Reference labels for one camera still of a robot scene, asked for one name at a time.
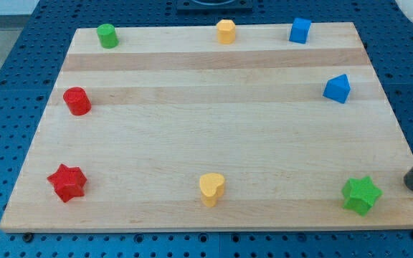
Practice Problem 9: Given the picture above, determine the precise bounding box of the red star block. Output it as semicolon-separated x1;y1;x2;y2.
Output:
47;163;87;203

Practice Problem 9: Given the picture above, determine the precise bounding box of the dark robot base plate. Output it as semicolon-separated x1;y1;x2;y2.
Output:
176;0;253;12

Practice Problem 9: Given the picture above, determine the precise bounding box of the blue cube block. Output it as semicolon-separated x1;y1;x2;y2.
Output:
289;18;312;44

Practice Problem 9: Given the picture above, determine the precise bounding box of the yellow heart block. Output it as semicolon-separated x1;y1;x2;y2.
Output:
199;173;226;207

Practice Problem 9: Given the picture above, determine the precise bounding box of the green cylinder block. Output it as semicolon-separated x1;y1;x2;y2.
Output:
96;24;119;49

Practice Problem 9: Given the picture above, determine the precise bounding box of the red cylinder block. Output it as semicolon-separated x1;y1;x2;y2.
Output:
62;87;92;116

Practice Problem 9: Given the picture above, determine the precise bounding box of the yellow hexagon block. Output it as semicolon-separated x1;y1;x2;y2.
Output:
216;19;236;44

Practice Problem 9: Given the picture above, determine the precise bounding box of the green star block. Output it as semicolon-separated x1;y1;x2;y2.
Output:
341;176;383;216

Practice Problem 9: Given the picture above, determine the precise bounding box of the wooden board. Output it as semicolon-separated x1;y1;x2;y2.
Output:
0;22;413;233

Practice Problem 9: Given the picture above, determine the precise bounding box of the blue triangle block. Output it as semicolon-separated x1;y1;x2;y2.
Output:
323;74;351;104

